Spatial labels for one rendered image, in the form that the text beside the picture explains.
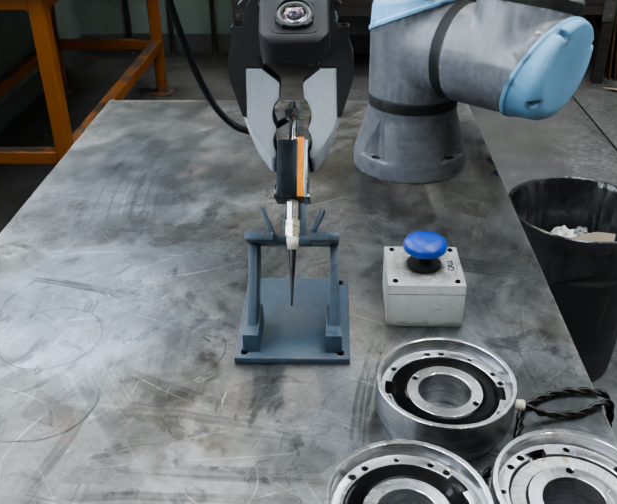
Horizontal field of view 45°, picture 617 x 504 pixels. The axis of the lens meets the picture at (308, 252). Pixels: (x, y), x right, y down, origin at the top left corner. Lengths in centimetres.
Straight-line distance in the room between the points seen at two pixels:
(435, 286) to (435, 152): 32
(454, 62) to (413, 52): 6
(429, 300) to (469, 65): 30
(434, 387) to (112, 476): 25
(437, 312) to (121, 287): 32
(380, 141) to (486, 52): 20
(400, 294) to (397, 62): 35
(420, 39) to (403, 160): 15
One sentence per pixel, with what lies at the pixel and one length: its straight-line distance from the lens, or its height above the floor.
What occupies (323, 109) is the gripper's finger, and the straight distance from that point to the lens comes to 59.
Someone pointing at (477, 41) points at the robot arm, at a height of 99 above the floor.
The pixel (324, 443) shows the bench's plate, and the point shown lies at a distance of 57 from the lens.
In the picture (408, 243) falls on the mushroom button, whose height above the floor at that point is 87.
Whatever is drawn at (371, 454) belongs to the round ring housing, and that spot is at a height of 83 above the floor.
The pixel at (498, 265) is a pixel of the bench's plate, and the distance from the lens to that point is 80.
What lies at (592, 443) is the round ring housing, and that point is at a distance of 55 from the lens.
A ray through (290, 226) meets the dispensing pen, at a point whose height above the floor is 92.
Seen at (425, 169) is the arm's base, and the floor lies 82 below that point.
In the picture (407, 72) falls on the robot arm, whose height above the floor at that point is 94.
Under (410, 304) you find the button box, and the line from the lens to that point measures 68.
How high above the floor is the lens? 121
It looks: 31 degrees down
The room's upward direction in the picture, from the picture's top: 1 degrees counter-clockwise
